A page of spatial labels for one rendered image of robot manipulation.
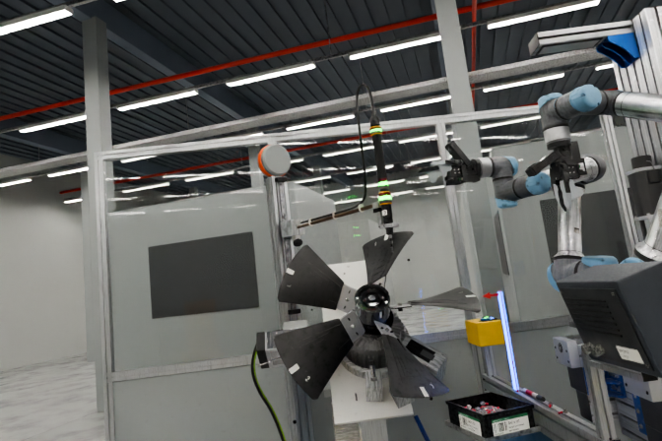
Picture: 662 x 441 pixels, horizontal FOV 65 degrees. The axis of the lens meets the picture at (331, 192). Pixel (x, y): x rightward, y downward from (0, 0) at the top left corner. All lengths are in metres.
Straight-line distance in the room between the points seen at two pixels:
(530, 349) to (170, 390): 1.68
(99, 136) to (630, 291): 7.41
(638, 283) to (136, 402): 2.16
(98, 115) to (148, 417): 5.92
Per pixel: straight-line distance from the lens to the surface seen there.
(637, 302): 1.13
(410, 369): 1.66
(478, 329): 2.11
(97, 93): 8.19
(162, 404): 2.66
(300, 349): 1.69
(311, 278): 1.88
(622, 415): 2.10
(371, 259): 1.98
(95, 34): 8.56
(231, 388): 2.58
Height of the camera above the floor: 1.29
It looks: 10 degrees up
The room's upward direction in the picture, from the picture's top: 7 degrees counter-clockwise
